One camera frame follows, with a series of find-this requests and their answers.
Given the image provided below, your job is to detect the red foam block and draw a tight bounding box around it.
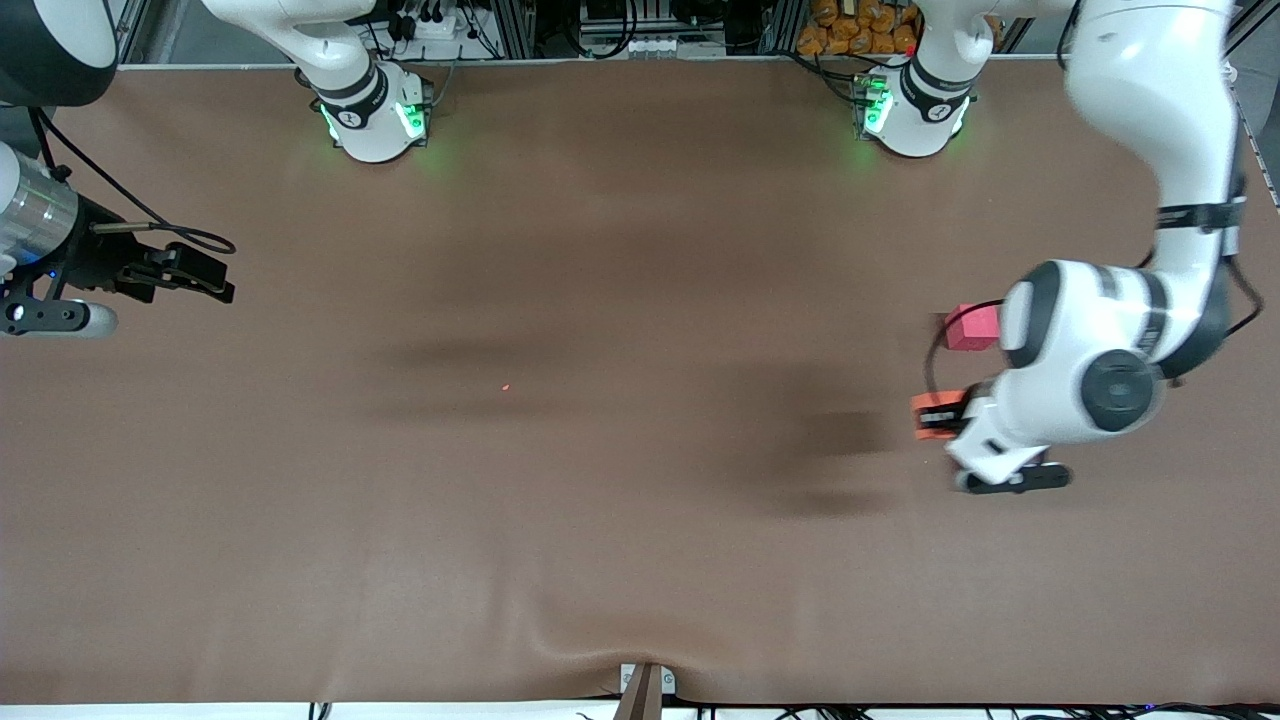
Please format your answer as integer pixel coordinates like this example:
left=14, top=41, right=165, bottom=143
left=945, top=303, right=1004, bottom=352

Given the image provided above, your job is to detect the orange foam block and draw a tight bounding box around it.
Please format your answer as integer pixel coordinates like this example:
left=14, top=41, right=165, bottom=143
left=911, top=390, right=967, bottom=442

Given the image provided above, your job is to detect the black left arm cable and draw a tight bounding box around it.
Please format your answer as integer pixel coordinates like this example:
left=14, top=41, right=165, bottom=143
left=925, top=255, right=1263, bottom=396

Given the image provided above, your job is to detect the pile of orange items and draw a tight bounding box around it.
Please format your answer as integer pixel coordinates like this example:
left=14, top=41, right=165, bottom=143
left=797, top=0, right=919, bottom=57

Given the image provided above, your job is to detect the brown table cover mat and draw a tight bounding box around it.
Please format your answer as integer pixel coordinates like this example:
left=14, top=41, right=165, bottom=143
left=0, top=55, right=1280, bottom=707

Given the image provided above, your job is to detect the metal table clamp bracket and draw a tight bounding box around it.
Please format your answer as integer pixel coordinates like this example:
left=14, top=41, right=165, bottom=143
left=615, top=662, right=678, bottom=720

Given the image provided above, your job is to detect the white power strip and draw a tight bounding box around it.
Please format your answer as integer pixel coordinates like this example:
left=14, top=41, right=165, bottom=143
left=398, top=10, right=461, bottom=41

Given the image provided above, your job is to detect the aluminium frame post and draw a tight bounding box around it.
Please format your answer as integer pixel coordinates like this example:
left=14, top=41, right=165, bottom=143
left=760, top=0, right=806, bottom=56
left=495, top=0, right=536, bottom=59

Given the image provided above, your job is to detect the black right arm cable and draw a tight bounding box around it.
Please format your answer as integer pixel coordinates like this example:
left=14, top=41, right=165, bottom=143
left=30, top=105, right=238, bottom=257

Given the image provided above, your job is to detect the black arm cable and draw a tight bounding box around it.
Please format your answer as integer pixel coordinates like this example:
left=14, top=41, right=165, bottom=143
left=925, top=255, right=1263, bottom=396
left=30, top=105, right=238, bottom=257

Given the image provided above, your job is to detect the black floor cable bundle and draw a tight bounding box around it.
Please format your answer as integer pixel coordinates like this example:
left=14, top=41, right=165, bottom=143
left=1130, top=701, right=1280, bottom=720

